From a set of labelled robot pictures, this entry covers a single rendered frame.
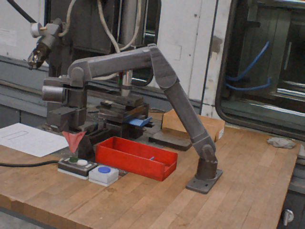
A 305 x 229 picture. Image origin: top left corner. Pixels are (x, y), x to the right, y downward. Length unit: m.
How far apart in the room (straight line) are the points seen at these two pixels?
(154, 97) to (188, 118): 0.96
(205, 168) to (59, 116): 0.48
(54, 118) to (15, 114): 1.70
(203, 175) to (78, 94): 0.46
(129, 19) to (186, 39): 0.67
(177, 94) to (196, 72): 0.89
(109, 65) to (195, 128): 0.32
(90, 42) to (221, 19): 0.71
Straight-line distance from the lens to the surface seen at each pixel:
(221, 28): 1.97
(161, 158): 1.38
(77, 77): 1.16
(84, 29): 1.54
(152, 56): 1.14
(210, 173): 1.29
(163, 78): 1.16
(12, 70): 2.79
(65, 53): 1.59
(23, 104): 2.73
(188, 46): 2.08
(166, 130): 1.70
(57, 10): 1.60
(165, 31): 2.14
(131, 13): 1.47
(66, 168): 1.27
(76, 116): 1.19
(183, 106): 1.21
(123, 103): 1.51
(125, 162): 1.31
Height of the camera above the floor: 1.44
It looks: 16 degrees down
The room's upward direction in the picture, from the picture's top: 7 degrees clockwise
